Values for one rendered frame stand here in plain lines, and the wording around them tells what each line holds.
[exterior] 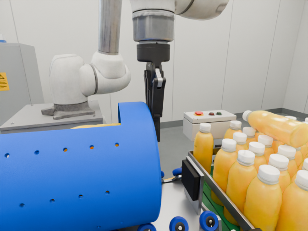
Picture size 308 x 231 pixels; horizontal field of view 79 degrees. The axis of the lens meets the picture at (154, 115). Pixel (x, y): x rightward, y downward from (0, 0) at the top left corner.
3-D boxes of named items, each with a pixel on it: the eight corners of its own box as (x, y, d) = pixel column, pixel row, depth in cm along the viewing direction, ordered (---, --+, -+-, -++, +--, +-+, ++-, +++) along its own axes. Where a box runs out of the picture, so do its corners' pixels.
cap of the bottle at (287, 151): (281, 149, 53) (283, 143, 52) (297, 155, 50) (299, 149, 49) (274, 153, 51) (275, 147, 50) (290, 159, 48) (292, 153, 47)
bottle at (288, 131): (316, 134, 50) (261, 116, 68) (306, 118, 48) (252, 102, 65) (297, 153, 50) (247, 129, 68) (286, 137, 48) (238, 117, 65)
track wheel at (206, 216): (196, 211, 45) (199, 212, 43) (213, 208, 46) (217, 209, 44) (200, 233, 44) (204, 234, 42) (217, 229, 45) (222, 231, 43)
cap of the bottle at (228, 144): (218, 145, 56) (219, 139, 55) (230, 143, 57) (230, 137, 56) (227, 151, 52) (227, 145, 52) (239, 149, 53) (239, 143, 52)
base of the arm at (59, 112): (41, 111, 93) (39, 100, 91) (87, 106, 104) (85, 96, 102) (42, 122, 78) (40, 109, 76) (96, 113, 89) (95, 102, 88)
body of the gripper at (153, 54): (175, 42, 38) (174, 87, 41) (164, 44, 46) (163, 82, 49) (139, 41, 37) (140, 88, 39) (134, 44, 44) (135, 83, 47)
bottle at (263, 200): (250, 256, 42) (265, 188, 37) (233, 229, 49) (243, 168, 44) (278, 250, 44) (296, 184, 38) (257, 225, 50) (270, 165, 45)
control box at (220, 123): (182, 132, 86) (183, 111, 83) (221, 129, 91) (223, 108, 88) (191, 141, 77) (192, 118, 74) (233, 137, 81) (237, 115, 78)
